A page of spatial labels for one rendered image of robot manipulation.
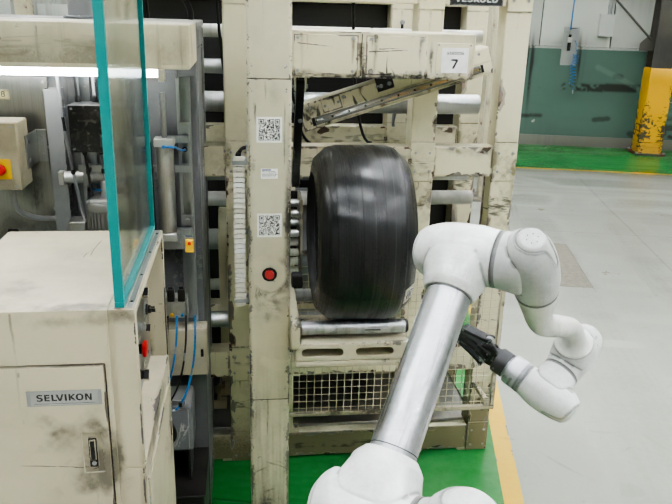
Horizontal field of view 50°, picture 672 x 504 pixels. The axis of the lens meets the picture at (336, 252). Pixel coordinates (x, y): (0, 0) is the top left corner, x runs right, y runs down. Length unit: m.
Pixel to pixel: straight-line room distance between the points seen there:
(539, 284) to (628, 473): 1.96
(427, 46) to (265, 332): 1.06
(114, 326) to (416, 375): 0.62
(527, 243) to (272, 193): 0.90
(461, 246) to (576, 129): 9.98
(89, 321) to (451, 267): 0.76
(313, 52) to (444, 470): 1.83
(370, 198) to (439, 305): 0.60
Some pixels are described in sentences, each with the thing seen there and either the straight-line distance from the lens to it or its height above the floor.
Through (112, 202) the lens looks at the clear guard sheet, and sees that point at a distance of 1.45.
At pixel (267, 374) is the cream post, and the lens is 2.41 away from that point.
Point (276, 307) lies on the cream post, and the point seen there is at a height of 0.95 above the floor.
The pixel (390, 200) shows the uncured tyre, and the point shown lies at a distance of 2.09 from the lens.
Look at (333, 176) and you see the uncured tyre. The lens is 2.12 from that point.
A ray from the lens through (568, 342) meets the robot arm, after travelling 2.07.
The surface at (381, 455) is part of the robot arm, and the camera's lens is 1.46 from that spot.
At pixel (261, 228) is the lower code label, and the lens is 2.22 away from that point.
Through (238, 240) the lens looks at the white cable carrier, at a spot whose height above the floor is 1.17.
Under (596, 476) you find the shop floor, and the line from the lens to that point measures 3.41.
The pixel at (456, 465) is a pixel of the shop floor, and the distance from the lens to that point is 3.30.
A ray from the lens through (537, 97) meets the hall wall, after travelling 11.37.
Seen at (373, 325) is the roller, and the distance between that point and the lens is 2.29.
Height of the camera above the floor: 1.85
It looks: 18 degrees down
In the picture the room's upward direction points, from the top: 2 degrees clockwise
